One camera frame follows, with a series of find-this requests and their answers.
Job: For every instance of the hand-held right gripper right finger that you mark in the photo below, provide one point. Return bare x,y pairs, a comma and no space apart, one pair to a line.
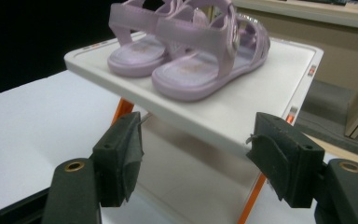
292,161

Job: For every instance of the pink child sandal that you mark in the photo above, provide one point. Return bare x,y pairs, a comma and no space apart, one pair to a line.
192,84
136,59

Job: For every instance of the white paper table sheet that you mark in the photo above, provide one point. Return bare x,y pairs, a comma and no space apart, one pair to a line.
28,124

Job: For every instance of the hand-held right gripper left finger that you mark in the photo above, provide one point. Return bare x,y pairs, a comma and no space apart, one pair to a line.
118,155

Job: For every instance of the white two-tier shelf rack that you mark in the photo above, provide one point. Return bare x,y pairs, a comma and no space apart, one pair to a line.
230,102

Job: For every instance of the black curtain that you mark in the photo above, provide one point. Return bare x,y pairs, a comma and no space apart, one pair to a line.
28,37

